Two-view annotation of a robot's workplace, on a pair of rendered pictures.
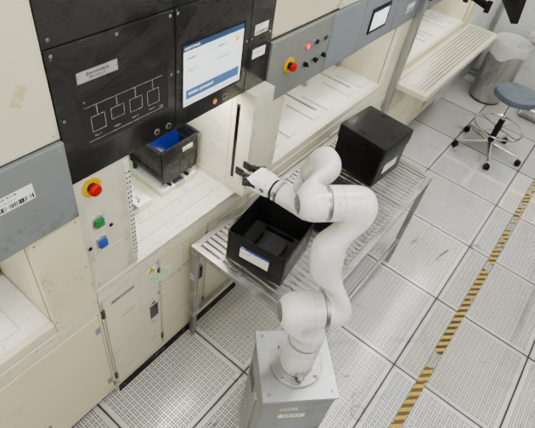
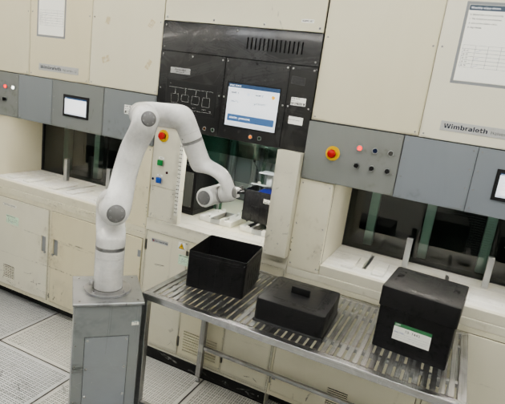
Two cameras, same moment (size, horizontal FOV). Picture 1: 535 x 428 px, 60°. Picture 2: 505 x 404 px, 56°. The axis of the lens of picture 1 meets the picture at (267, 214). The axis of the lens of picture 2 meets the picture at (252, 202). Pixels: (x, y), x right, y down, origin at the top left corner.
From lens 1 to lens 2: 2.52 m
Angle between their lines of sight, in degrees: 75
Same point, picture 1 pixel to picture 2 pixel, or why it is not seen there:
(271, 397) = (76, 278)
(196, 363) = (167, 386)
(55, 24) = (169, 41)
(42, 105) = (155, 74)
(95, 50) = (181, 59)
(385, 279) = not seen: outside the picture
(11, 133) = (141, 78)
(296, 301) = not seen: hidden behind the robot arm
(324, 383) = (87, 299)
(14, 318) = not seen: hidden behind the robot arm
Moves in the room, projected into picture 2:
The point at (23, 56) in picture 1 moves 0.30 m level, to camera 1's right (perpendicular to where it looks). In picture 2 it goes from (155, 48) to (148, 44)
